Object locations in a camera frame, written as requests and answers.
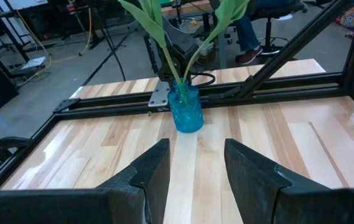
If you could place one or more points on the blue glass vase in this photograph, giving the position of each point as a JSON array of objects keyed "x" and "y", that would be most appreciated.
[{"x": 186, "y": 115}]

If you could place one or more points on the white sheet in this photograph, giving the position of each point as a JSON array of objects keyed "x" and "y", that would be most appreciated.
[{"x": 33, "y": 63}]

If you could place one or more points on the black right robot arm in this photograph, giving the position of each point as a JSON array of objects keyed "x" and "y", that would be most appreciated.
[{"x": 179, "y": 43}]

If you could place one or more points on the white blue-tipped artificial tulip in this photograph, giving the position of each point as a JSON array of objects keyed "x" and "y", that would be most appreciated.
[{"x": 226, "y": 15}]

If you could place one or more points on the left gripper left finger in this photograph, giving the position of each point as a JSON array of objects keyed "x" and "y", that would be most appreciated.
[{"x": 153, "y": 174}]

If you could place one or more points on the person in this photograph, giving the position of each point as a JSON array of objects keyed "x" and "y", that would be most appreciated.
[{"x": 246, "y": 34}]

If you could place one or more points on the black aluminium table frame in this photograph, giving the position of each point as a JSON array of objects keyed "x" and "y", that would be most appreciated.
[{"x": 102, "y": 110}]

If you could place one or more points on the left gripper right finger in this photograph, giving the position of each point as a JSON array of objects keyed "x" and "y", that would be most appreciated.
[{"x": 248, "y": 180}]

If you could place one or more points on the colourful patterned bag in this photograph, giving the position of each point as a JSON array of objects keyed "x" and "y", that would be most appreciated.
[{"x": 349, "y": 18}]

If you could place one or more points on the black office chair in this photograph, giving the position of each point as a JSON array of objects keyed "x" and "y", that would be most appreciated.
[{"x": 268, "y": 34}]

